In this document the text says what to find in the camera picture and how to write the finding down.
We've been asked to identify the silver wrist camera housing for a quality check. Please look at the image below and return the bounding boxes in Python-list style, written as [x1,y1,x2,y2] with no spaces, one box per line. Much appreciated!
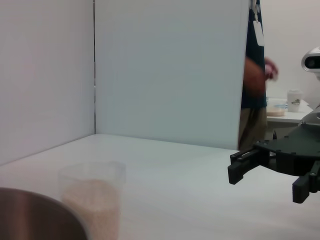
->
[301,46,320,77]

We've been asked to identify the white paper cup with lid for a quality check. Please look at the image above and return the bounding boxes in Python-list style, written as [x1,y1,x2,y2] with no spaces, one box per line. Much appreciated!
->
[287,89,304,113]

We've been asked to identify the white side table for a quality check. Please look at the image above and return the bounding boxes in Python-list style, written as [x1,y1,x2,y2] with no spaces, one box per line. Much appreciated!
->
[266,99,316,131]

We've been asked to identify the white partition board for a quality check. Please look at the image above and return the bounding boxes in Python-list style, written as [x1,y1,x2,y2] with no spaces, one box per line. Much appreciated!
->
[94,0,248,151]
[0,0,96,166]

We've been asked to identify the white name badge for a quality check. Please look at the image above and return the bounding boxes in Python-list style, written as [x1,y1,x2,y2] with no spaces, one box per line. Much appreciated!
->
[252,20,265,47]

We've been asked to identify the stainless steel mixing bowl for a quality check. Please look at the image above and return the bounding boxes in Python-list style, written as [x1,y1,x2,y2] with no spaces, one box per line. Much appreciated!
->
[0,187,89,240]

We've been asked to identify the clear plastic measuring cup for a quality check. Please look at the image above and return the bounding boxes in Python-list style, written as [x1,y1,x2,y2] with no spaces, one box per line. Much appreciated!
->
[58,161,127,240]

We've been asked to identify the clear plastic container of rice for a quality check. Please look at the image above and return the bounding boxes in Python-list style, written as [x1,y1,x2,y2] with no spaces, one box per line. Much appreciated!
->
[266,97,288,118]

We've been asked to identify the person in dark shirt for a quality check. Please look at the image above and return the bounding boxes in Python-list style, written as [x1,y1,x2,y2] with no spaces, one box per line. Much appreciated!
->
[238,0,268,151]

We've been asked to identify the person's bare forearm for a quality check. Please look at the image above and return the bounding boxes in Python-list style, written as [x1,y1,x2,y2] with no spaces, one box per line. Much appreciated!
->
[243,56,267,99]

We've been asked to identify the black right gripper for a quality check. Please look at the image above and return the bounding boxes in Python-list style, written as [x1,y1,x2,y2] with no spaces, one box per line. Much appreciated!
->
[227,121,320,204]

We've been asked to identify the person's hand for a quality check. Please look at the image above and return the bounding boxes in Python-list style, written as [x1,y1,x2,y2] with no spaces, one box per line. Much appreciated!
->
[264,56,280,82]

